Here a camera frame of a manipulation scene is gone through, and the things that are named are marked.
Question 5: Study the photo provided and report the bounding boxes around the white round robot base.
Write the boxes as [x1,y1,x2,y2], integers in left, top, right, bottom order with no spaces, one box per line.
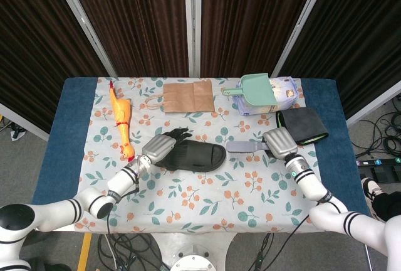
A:
[171,253,217,271]

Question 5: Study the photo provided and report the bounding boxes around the black floor cable bundle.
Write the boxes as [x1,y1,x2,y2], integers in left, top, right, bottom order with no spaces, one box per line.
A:
[353,93,401,159]

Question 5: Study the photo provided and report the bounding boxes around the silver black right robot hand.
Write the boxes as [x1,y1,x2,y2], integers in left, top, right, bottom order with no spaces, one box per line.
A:
[262,126,299,161]

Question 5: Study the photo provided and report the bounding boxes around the black slipper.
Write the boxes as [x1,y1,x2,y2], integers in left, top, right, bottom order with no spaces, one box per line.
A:
[153,141,227,171]

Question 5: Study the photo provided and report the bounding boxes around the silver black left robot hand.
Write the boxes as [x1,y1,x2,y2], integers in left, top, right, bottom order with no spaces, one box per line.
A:
[140,128,194,163]

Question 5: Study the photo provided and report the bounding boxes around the brown paper bag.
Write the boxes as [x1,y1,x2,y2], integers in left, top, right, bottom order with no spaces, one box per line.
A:
[143,80,216,114]

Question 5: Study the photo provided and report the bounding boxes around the gray cloth with green trim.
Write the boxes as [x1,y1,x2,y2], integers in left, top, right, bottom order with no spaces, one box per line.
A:
[275,107,330,146]

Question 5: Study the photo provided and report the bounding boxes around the yellow floor tape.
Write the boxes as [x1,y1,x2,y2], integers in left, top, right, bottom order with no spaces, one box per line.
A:
[77,232,93,270]

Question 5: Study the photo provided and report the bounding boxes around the purple tissue pack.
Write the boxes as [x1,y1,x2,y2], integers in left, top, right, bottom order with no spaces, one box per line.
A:
[232,76,299,117]

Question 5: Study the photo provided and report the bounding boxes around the black trouser leg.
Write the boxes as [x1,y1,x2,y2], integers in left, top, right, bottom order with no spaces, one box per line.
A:
[372,191,401,222]

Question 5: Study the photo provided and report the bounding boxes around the white black sneaker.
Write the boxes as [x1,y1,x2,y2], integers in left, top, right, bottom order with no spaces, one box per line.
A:
[360,177,385,206]

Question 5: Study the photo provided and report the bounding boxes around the yellow rubber chicken toy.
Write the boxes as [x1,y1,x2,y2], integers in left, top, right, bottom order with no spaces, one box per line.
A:
[108,80,135,162]

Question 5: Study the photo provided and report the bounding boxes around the green plastic dustpan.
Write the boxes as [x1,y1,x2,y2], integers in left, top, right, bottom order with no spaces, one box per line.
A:
[221,72,279,107]

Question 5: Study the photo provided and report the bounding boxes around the black cables under table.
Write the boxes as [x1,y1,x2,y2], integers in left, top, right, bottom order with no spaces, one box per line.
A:
[97,233,172,271]

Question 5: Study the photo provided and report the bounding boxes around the blue table cover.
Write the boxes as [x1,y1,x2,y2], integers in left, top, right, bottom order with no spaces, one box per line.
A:
[29,77,370,223]

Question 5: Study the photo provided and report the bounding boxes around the grey brush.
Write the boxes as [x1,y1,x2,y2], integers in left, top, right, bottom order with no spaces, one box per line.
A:
[226,139,270,153]

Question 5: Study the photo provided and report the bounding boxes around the dark brown partition panel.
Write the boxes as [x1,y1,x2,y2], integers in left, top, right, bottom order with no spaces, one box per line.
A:
[49,0,197,79]
[0,0,118,142]
[190,0,333,79]
[271,0,401,126]

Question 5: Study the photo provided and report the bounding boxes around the floral tablecloth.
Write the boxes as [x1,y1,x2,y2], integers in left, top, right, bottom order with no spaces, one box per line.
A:
[71,76,331,233]

